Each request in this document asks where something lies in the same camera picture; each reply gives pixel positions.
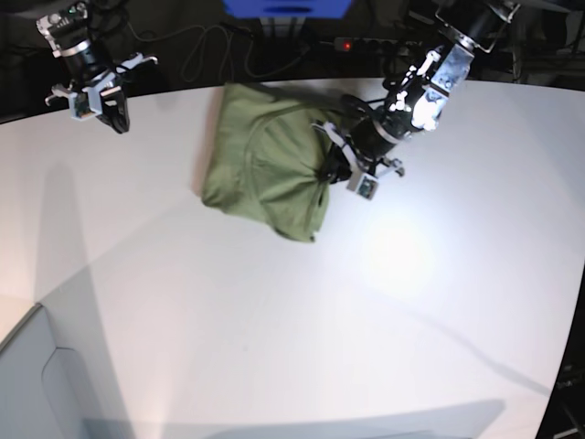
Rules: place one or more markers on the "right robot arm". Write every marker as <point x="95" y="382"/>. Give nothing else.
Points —
<point x="70" y="25"/>

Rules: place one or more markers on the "white table-side panel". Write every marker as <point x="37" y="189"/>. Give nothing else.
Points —
<point x="46" y="390"/>

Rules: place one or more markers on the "blue box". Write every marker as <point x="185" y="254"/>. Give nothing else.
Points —
<point x="274" y="8"/>

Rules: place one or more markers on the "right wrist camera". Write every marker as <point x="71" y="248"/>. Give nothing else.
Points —
<point x="85" y="104"/>

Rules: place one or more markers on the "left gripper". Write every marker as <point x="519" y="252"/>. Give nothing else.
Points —
<point x="363" y="147"/>

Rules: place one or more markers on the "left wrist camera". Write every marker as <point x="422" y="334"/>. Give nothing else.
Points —
<point x="363" y="184"/>

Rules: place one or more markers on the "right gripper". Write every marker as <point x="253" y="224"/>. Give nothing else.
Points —
<point x="89" y="66"/>

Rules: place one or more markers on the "green T-shirt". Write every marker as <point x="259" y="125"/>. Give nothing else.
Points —
<point x="268" y="158"/>

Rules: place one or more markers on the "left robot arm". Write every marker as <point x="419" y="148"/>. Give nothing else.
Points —
<point x="414" y="102"/>

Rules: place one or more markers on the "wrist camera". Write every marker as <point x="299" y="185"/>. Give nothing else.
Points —
<point x="85" y="104"/>
<point x="363" y="184"/>

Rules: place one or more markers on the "black power strip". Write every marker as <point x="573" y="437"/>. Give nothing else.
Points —
<point x="378" y="46"/>

